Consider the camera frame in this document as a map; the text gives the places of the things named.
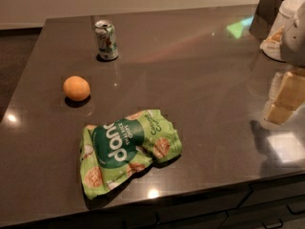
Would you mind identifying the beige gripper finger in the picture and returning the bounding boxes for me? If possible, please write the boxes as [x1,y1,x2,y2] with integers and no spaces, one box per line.
[262,68,305,125]

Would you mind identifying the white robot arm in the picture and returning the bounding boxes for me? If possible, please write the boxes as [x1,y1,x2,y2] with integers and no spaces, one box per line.
[260,0,305,129]

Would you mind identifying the green rice chip bag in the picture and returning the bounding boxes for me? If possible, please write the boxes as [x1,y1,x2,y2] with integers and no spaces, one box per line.
[80,110,182,199]

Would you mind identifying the dark box with snacks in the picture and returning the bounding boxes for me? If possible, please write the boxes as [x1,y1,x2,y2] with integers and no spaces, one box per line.
[249,0,305,43]

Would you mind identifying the dark cabinet drawers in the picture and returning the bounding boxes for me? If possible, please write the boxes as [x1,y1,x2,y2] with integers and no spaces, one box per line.
[123,175,305,229]

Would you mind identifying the orange fruit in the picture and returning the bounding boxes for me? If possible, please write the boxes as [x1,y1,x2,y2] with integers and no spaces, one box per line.
[63,76,91,101]

